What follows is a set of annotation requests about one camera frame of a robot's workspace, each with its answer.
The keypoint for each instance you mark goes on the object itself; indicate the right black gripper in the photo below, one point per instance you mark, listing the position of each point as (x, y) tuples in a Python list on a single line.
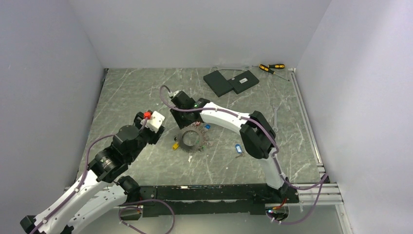
[(181, 123)]

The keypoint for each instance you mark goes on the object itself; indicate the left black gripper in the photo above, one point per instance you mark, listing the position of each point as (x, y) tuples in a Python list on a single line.
[(154, 136)]

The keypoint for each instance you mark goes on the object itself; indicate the metal keyring with keys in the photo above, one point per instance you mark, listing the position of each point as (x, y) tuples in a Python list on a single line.
[(192, 138)]

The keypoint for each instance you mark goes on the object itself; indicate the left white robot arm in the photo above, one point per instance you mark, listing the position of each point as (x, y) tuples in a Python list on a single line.
[(101, 186)]

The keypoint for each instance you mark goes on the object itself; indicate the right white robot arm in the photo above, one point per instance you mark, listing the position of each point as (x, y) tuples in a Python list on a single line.
[(257, 135)]

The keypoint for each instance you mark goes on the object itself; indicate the large black box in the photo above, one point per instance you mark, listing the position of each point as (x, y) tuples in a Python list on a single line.
[(218, 83)]

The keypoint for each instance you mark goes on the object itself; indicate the blue tagged key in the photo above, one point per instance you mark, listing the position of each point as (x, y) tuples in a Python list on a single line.
[(239, 150)]

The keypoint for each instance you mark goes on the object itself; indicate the small black box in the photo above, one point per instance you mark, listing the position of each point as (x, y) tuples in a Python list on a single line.
[(243, 81)]

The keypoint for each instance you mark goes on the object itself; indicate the silver wrench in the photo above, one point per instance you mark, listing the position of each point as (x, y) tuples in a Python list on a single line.
[(275, 123)]

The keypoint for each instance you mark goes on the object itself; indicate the orange black screwdriver front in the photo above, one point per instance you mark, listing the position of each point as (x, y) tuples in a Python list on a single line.
[(273, 72)]

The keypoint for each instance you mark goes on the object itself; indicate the orange black screwdriver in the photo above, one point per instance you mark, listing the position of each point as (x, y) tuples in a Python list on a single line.
[(271, 66), (273, 72)]

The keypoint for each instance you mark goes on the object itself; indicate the orange black screwdriver back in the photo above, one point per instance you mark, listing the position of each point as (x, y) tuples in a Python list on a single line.
[(271, 66)]

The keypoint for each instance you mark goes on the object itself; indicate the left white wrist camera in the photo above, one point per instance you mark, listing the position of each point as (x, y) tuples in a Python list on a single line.
[(152, 120)]

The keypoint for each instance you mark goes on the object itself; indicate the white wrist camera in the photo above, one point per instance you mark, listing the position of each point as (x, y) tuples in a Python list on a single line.
[(173, 94), (152, 120)]

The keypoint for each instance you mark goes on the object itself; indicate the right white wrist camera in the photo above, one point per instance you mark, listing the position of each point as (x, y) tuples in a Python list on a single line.
[(173, 94)]

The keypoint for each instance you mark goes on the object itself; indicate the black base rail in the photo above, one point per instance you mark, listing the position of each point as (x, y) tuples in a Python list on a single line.
[(253, 199)]

